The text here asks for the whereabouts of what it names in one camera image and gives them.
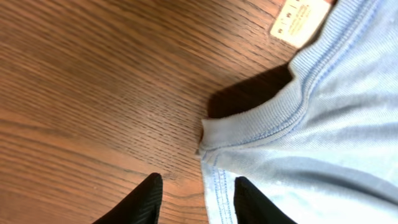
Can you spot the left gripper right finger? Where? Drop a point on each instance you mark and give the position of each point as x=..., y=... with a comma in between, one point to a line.
x=253, y=207

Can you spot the light blue printed t-shirt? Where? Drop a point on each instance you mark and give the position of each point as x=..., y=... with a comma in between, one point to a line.
x=324, y=149

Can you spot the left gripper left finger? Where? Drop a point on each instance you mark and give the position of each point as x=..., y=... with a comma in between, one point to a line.
x=141, y=206

